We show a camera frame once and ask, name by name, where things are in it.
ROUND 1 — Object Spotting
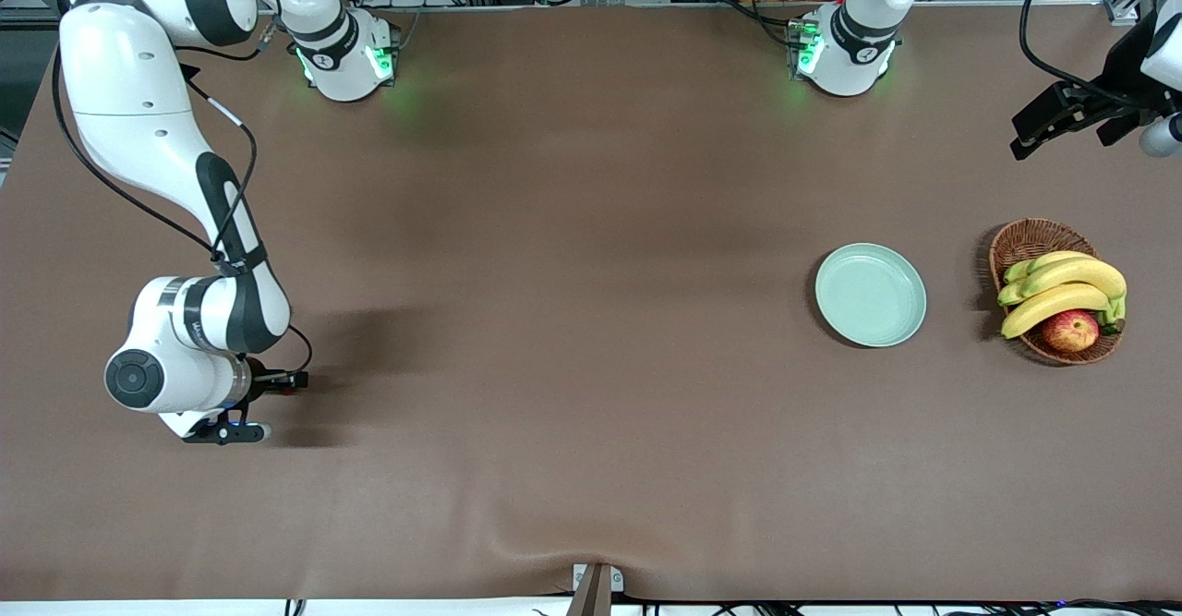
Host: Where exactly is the light green round plate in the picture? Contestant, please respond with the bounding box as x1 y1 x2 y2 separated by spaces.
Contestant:
814 243 927 348

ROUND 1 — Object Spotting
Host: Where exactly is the brown wicker basket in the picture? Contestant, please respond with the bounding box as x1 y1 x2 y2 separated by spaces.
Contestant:
988 218 1125 366

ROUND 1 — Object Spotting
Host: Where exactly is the yellow banana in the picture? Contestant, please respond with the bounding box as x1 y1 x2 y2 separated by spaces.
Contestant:
1004 250 1097 286
1001 284 1128 340
997 258 1128 308

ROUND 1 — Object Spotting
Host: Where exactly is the red yellow apple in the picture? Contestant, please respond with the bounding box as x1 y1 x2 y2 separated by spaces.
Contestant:
1042 309 1100 353

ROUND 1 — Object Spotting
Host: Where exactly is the brown table mat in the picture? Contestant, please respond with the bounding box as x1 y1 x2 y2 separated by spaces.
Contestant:
0 2 1182 603

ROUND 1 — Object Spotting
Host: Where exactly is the metal bracket with bar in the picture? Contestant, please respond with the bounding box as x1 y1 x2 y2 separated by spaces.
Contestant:
565 562 625 616

